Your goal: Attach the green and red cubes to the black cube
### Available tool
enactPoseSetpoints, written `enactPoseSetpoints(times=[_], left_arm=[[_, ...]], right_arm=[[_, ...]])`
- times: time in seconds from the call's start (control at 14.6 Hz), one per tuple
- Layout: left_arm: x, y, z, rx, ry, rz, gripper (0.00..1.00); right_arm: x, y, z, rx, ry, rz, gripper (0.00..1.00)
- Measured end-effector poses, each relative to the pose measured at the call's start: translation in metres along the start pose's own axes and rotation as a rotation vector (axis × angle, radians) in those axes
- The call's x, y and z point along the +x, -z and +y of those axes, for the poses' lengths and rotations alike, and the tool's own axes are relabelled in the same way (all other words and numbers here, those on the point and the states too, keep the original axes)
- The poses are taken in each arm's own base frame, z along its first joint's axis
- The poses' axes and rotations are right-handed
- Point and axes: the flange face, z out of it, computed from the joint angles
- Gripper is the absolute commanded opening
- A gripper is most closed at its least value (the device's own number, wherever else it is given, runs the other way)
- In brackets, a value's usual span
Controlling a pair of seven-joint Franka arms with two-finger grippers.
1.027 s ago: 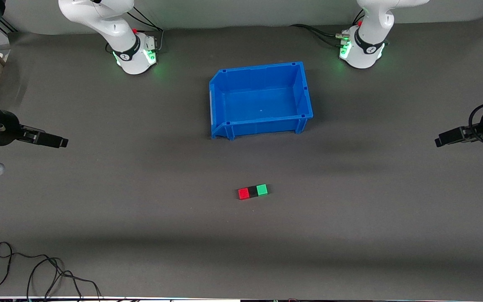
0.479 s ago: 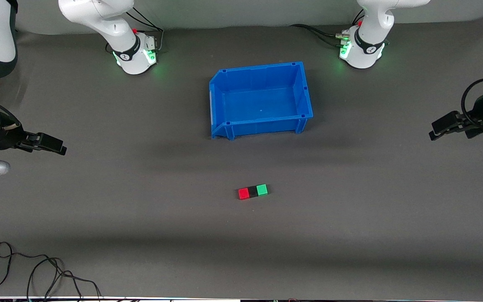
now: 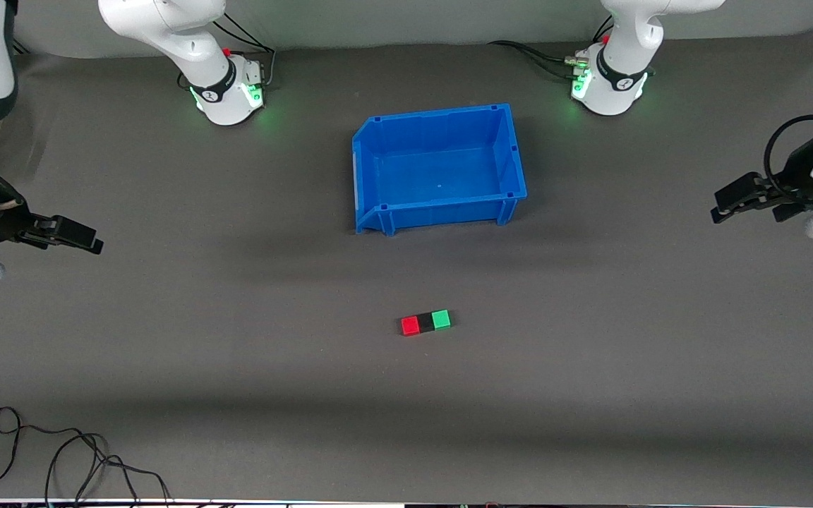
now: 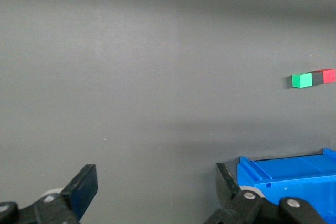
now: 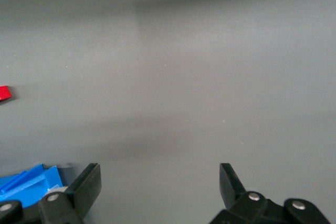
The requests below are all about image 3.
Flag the blue plastic storage bin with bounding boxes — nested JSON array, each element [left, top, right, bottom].
[[351, 103, 528, 236]]

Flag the dark grey table mat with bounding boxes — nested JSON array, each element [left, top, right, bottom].
[[0, 25, 813, 503]]

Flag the black left arm gripper cable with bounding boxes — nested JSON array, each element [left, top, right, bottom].
[[764, 115, 813, 191]]

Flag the black right arm base cables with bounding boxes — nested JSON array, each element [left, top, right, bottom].
[[177, 13, 278, 91]]

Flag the black arm base cables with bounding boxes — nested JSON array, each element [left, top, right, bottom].
[[488, 14, 615, 80], [177, 13, 278, 91]]

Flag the black left arm base cables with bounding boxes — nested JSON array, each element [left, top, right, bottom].
[[488, 14, 615, 80]]

